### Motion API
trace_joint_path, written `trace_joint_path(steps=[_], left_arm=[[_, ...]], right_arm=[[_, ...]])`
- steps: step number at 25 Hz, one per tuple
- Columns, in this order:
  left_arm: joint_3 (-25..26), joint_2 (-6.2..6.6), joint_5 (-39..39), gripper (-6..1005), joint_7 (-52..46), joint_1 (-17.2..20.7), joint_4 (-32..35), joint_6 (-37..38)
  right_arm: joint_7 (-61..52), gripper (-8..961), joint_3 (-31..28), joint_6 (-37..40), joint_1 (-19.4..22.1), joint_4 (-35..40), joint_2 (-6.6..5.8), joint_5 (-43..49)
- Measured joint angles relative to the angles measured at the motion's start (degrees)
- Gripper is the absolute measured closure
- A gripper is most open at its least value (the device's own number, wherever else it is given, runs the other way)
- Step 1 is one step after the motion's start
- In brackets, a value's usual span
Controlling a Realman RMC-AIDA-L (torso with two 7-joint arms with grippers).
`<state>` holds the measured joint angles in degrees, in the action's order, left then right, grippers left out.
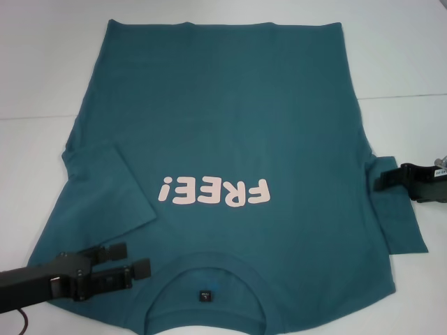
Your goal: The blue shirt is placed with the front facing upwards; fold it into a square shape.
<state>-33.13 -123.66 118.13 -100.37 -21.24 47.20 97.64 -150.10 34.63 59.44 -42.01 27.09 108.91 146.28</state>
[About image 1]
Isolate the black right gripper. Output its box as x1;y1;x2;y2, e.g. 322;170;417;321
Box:
372;161;447;204

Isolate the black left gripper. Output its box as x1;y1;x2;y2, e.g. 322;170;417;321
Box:
0;241;154;308

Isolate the teal T-shirt with FREE! print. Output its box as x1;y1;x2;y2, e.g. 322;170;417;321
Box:
27;19;430;335

